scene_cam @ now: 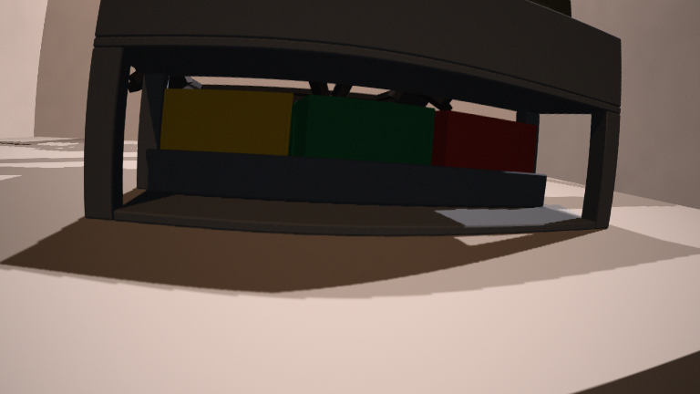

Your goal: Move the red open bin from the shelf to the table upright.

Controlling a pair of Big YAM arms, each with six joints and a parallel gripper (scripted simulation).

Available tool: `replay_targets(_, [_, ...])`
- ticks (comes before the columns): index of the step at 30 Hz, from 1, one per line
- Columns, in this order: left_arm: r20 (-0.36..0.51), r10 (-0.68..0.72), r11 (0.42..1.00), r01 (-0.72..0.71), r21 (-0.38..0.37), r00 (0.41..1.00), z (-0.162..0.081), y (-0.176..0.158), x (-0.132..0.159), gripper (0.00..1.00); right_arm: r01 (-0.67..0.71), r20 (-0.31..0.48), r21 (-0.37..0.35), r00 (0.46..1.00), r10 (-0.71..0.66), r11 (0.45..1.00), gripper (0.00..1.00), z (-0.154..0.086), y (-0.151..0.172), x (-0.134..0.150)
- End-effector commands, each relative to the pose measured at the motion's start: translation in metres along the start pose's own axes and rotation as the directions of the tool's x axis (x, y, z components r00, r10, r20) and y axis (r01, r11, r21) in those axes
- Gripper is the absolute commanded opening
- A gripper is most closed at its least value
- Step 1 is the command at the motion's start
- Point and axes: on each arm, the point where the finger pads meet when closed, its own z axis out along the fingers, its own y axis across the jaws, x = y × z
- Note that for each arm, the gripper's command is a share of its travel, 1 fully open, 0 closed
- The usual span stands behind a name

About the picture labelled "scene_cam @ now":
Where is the dark grey shelf rack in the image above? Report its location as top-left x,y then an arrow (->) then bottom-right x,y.
84,0 -> 622,236

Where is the red bin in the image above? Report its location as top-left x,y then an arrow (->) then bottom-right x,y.
431,110 -> 537,173

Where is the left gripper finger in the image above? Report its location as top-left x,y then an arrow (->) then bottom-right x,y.
309,82 -> 342,97
316,82 -> 352,98

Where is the green open bin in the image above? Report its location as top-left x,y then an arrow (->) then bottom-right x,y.
288,95 -> 435,165

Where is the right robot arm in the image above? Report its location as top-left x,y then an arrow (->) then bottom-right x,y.
129,69 -> 141,81

